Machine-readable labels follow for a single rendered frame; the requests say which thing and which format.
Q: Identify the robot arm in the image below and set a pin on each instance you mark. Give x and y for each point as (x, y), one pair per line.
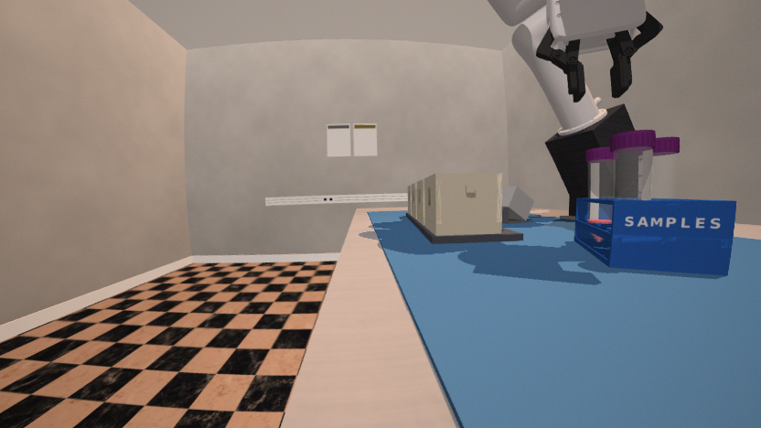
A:
(572, 116)

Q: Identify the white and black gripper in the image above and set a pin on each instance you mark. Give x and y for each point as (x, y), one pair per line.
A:
(587, 26)

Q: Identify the blue bench mat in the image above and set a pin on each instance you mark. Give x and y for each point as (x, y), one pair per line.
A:
(539, 333)

